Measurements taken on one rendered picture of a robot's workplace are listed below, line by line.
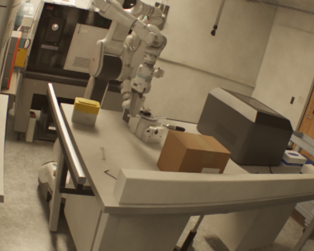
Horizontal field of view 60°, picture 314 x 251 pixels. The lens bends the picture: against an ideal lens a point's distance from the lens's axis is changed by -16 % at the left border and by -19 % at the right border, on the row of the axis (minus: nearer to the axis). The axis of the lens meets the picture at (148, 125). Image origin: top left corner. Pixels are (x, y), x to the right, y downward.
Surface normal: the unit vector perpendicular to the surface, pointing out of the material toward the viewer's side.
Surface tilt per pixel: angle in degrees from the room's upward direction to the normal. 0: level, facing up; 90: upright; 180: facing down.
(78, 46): 90
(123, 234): 90
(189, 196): 90
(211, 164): 90
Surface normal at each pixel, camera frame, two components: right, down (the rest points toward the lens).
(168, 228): 0.39, 0.40
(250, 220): -0.87, -0.13
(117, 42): 0.44, 0.59
